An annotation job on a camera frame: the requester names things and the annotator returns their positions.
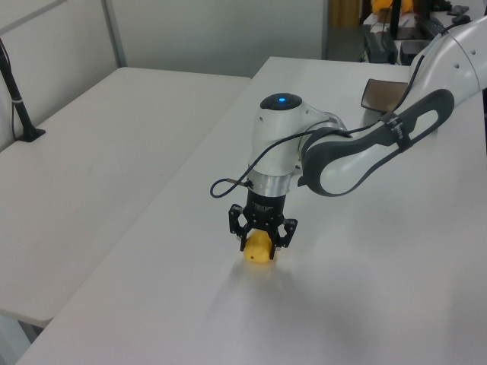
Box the black vertical stand post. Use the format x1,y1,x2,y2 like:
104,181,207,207
389,0,402,40

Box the yellow plush toy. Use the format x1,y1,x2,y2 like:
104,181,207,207
371,0,415,14

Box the dark small desk objects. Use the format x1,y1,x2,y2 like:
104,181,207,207
446,5,473,24

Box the yellow panel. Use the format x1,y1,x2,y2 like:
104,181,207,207
328,0,361,28

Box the black velcro strap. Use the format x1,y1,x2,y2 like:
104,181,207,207
381,112,414,152

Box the flat black device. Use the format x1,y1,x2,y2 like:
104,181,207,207
364,31,397,64

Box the black keyboard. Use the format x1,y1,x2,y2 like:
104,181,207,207
414,14,445,40

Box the black pole with base plate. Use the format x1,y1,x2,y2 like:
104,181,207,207
0,36,47,144

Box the grey metal partition post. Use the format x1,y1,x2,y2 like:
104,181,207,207
100,0,128,70

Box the black cable on robot arm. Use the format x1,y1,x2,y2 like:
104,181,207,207
209,21,457,200

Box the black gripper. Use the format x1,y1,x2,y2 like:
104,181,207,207
228,191,299,262

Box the brown square ceramic plate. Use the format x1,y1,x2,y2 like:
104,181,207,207
361,78,410,116

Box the black electronics box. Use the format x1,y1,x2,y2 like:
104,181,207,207
399,40,430,66

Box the yellow lemon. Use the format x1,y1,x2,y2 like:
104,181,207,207
243,231,276,265

